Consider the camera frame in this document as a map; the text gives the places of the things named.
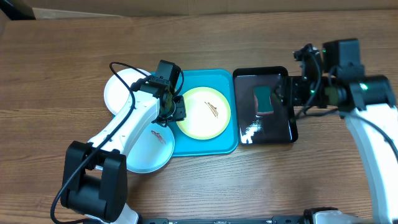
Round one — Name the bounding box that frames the green and red sponge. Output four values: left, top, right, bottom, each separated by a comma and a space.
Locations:
253, 86, 274, 116

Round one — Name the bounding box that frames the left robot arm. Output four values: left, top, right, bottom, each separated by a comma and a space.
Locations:
50, 75, 185, 223

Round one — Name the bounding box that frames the yellow-green plate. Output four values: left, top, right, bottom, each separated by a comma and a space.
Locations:
177, 87, 231, 140

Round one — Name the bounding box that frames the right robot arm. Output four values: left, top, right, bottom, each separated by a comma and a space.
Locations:
274, 39, 397, 223

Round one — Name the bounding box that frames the light blue plate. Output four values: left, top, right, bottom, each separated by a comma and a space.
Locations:
126, 123, 175, 174

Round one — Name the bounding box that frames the black rectangular tray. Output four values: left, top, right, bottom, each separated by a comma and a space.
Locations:
233, 66, 298, 145

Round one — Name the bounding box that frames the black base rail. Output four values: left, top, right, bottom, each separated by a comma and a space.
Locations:
136, 207, 374, 224

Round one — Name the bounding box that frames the white plate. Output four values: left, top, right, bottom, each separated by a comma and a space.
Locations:
103, 68, 155, 115

